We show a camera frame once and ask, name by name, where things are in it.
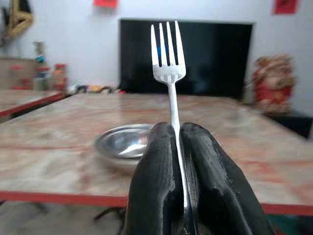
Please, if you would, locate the marble table with red edge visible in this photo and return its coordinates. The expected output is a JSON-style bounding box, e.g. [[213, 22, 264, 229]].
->
[[0, 93, 313, 216], [0, 89, 66, 119]]

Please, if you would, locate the beige storage box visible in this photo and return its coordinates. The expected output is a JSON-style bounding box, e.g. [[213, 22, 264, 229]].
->
[[0, 57, 38, 90]]

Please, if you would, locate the round steel plate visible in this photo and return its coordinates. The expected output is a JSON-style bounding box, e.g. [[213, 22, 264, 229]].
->
[[93, 124, 154, 165]]

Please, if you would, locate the red lidded jar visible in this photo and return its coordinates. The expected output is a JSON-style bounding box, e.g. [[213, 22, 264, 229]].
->
[[53, 63, 67, 91]]

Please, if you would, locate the silver metal fork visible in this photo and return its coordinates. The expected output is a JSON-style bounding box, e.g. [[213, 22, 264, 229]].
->
[[150, 20, 188, 208]]

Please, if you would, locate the red and gold figurine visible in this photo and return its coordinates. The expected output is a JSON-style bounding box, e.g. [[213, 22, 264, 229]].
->
[[251, 54, 296, 114]]

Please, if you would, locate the red paper wall decoration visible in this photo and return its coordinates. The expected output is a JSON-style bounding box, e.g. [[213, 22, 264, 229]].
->
[[93, 0, 119, 8], [272, 0, 298, 15]]

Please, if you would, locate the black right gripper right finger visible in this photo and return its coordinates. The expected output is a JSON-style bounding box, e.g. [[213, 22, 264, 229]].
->
[[179, 122, 275, 235]]

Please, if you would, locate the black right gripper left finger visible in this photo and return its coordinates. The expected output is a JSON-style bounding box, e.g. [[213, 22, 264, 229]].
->
[[124, 122, 184, 235]]

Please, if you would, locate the black flat screen television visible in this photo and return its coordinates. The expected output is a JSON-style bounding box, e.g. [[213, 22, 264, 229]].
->
[[119, 19, 253, 99]]

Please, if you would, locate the yellow wooden frame ornament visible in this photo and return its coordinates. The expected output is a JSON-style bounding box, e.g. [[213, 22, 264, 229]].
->
[[4, 0, 34, 39]]

